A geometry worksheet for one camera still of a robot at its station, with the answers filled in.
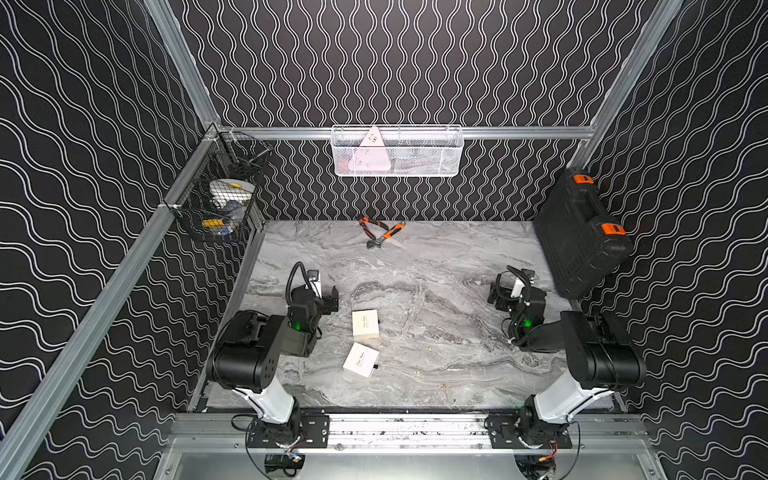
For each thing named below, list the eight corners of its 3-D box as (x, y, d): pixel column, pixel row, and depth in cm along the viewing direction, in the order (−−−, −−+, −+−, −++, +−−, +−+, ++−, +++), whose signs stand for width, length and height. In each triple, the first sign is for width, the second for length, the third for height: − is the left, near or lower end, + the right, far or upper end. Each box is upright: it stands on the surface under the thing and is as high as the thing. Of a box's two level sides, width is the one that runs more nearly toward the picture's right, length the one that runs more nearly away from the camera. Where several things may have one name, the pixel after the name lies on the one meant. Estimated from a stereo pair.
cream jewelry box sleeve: (351, 338, 92) (350, 334, 90) (353, 314, 97) (352, 309, 95) (379, 338, 92) (379, 334, 90) (379, 314, 97) (379, 309, 95)
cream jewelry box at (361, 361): (343, 370, 86) (342, 366, 83) (355, 346, 90) (355, 341, 88) (371, 382, 84) (370, 379, 81) (382, 357, 88) (382, 353, 86)
